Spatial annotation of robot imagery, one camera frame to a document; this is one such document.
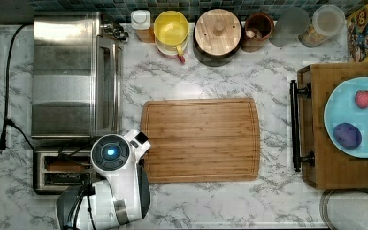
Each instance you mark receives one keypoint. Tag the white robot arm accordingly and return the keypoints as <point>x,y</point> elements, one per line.
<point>120,198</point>

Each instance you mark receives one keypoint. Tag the stainless steel toaster oven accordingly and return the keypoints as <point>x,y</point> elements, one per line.
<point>77,75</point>

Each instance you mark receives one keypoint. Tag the bread slice in toaster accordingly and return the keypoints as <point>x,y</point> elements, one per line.
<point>65,166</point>

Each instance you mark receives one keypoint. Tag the silver two-slot toaster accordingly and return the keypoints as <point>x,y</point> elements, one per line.
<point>53,183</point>

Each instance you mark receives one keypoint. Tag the bamboo cutting board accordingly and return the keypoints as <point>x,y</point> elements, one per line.
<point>202,140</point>

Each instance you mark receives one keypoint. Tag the pink mug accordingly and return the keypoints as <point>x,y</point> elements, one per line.
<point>168,53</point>

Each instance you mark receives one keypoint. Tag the yellow mug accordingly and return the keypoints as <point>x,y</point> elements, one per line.
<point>171,28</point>

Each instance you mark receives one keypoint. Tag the black canister wooden lid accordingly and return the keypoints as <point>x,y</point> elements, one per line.
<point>216,37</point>

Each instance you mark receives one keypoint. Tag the white-capped spice bottle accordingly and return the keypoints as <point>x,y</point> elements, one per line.
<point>141,23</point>

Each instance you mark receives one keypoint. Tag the brown wooden cup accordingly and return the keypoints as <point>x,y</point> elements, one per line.
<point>256,32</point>

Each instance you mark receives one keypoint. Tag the clear empty glass jar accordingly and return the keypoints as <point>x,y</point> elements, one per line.
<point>292,22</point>

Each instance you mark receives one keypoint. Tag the light blue plate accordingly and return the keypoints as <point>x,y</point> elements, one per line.
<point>341,108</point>

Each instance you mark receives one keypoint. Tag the purple plum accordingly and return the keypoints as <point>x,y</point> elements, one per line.
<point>347,136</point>

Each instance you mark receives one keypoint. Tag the clear jar with cereal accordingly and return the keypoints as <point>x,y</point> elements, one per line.
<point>327,22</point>

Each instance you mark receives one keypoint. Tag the red strawberry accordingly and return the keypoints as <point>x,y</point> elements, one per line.
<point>361,99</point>

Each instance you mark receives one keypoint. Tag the wooden tray black handle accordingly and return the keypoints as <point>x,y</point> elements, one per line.
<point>321,163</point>

